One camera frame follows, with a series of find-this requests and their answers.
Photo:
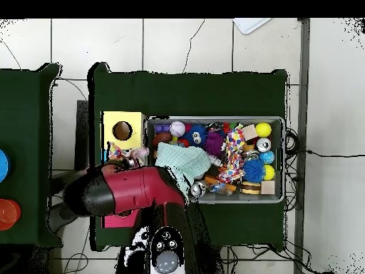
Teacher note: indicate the dark green tablecloth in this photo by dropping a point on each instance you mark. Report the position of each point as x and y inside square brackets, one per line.
[25, 114]
[185, 94]

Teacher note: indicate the grey floor rail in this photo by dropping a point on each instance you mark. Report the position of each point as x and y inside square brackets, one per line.
[302, 85]

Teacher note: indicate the blue disc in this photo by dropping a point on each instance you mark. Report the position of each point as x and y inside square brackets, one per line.
[3, 165]

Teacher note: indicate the brown toy football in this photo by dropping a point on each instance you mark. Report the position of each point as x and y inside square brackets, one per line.
[161, 139]

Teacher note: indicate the blue spiky pom ball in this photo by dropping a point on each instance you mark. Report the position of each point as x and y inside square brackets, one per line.
[253, 170]

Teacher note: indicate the wooden box with three holes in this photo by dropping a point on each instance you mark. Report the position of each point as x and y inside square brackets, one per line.
[134, 120]

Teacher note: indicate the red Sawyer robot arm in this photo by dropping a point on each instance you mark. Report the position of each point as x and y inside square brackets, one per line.
[134, 188]

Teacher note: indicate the silver drink can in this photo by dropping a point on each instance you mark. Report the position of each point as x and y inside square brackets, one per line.
[263, 144]

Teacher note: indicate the white toy baseball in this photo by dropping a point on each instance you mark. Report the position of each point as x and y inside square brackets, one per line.
[177, 128]

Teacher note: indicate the mint waffle cloth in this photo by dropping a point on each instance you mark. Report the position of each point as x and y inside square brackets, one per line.
[185, 159]

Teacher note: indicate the white tray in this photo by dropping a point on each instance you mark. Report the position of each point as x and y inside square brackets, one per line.
[249, 24]

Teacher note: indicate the colourful dotted cloth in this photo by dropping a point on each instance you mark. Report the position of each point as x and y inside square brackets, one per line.
[236, 142]
[119, 154]

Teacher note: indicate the purple spiky toy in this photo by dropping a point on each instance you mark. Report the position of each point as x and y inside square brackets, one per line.
[214, 144]

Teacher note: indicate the blue fuzzy toy with eyes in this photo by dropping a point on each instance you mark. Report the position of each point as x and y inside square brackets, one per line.
[199, 131]

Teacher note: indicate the red disc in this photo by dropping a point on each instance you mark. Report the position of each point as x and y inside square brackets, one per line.
[8, 214]

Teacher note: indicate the yellow ball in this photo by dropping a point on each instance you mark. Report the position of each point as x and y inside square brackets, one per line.
[263, 129]
[270, 172]

